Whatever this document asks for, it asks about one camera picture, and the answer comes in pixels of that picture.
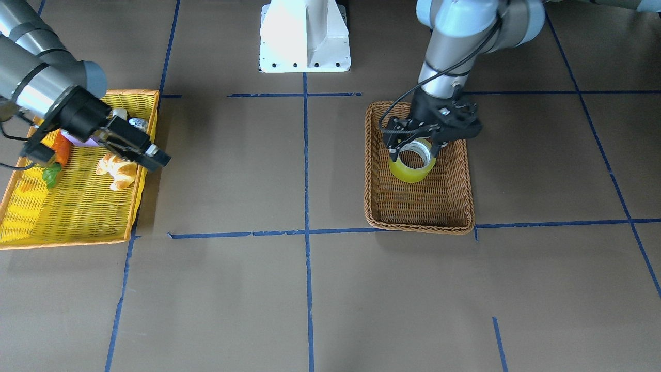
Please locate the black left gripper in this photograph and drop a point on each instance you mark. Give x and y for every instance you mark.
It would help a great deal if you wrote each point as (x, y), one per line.
(426, 109)

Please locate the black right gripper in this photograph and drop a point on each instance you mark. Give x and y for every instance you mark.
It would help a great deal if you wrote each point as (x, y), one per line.
(85, 112)

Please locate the yellow tape roll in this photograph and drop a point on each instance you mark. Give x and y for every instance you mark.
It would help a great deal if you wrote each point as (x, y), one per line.
(407, 174)

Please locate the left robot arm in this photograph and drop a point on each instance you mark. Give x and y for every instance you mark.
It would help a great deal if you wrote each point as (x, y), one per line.
(460, 32)

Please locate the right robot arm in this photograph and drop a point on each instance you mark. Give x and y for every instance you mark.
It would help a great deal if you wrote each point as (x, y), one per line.
(40, 75)

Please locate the brown wicker basket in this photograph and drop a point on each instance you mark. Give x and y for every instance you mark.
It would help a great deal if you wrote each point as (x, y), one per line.
(441, 203)

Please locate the yellow plastic woven basket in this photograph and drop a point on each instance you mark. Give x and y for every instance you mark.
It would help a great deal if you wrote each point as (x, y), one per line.
(80, 210)

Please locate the toy croissant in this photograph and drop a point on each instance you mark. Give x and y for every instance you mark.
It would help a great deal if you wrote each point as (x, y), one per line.
(123, 171)

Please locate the small black labelled can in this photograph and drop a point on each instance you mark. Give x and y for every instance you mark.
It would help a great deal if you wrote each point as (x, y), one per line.
(139, 123)

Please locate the toy panda figure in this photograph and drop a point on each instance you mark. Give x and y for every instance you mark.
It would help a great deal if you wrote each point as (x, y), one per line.
(121, 113)

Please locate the toy orange carrot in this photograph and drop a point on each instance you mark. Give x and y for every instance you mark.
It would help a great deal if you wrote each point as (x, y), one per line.
(62, 148)

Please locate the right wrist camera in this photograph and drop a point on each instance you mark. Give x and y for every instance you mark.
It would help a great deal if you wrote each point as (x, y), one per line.
(33, 148)

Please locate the white pillar mount base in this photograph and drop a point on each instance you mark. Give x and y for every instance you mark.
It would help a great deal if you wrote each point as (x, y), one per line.
(304, 37)

